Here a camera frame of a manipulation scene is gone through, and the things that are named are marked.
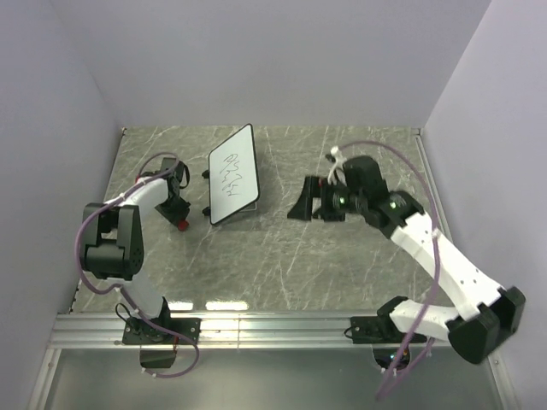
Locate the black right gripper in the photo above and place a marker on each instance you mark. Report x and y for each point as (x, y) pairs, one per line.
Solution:
(315, 187)

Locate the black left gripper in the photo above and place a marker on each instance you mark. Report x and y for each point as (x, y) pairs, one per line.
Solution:
(180, 213)

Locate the red and black eraser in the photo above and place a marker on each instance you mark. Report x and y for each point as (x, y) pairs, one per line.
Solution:
(182, 225)

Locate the small black-framed whiteboard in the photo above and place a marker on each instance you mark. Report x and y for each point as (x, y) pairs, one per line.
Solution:
(233, 175)

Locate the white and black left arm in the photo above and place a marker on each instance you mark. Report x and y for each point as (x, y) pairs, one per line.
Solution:
(110, 244)

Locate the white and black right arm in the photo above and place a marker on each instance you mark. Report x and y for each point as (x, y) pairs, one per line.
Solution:
(484, 314)

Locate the aluminium right side rail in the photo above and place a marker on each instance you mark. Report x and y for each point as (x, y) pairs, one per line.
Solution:
(422, 281)

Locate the aluminium rail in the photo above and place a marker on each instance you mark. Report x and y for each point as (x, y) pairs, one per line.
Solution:
(422, 281)
(218, 330)

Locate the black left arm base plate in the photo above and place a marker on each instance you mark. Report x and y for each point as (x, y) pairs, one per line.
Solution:
(182, 331)

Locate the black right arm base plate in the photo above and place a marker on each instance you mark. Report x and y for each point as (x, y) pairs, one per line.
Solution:
(373, 330)

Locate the aluminium front rail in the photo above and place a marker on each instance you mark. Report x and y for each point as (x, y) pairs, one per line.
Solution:
(218, 330)

